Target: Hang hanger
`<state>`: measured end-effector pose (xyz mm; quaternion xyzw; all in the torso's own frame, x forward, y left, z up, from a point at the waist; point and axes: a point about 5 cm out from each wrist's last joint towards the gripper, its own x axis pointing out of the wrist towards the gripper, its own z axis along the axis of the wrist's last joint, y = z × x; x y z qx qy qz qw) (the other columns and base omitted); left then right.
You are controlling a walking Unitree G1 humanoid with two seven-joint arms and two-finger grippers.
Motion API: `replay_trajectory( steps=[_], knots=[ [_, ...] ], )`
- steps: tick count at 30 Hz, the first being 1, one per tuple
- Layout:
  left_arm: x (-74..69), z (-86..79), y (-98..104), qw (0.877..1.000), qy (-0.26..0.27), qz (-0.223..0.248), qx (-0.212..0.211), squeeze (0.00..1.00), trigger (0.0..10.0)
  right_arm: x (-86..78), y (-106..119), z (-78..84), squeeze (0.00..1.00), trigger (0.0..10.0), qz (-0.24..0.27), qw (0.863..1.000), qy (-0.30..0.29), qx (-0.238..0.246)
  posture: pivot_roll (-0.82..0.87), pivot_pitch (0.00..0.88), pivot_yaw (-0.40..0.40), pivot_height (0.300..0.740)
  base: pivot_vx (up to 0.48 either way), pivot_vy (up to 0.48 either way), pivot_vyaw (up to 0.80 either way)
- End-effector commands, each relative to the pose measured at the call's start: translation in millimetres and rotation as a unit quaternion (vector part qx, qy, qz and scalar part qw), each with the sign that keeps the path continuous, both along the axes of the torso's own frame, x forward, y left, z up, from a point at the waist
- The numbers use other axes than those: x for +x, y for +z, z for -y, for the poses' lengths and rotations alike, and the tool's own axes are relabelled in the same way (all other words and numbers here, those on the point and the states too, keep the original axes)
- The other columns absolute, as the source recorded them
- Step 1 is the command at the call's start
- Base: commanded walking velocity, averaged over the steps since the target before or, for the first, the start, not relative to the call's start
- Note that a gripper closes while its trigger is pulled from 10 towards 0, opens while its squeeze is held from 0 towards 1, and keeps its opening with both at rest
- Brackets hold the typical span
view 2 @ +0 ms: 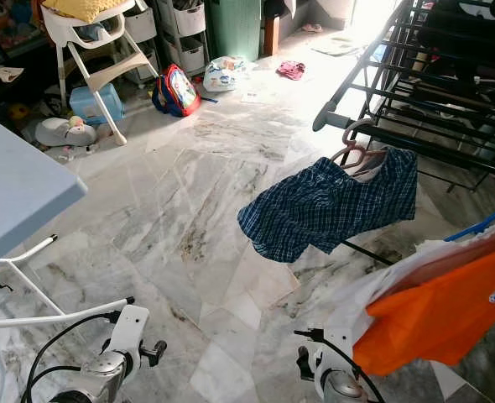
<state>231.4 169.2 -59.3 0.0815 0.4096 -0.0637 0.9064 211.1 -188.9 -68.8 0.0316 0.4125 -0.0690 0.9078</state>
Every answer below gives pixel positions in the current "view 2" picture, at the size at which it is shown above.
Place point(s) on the cream white garment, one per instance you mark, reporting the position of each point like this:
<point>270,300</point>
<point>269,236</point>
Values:
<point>352,298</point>

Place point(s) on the pink clothes hanger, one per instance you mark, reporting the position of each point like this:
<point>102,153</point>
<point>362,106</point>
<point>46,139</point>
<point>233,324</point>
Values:
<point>352,155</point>

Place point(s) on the orange T-shirt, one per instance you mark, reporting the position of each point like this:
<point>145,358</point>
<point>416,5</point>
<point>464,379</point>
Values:
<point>432,319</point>

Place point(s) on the blue plaid shirt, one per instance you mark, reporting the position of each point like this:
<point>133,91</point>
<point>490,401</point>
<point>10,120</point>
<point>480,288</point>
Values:
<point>323,206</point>

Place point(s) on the grey-blue folding table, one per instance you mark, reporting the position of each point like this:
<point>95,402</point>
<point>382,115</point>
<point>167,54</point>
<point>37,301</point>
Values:
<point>21,193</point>

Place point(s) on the black clothes drying rack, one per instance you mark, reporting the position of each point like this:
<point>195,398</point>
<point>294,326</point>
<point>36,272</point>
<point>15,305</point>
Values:
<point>325,117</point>

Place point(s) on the light blue plastic box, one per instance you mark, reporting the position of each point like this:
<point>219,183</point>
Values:
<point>92,105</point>

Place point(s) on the red and blue backpack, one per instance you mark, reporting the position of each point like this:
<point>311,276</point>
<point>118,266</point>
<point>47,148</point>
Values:
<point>180,91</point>

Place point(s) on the white baby high chair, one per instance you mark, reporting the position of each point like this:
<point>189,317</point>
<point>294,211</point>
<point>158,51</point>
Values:
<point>105,77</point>

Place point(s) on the white printed bag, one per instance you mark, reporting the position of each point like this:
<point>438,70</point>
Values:
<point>224,77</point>

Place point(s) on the pink cloth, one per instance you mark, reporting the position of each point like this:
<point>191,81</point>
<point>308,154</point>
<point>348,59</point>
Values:
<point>291,70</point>

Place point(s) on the white drawer unit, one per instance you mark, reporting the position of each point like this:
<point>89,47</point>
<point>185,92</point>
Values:
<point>184,54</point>

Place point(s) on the beige cloth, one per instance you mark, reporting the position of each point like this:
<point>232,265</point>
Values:
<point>0,77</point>

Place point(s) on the beige floor mat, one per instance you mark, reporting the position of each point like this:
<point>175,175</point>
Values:
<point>336,48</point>

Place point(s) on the green bin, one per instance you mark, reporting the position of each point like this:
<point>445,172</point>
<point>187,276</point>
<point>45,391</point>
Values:
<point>232,29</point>

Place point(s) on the yellow cushion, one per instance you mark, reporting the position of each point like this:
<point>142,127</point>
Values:
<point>84,8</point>

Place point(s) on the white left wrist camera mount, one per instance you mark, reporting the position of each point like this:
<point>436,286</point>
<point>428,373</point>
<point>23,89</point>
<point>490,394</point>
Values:
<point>128,329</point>

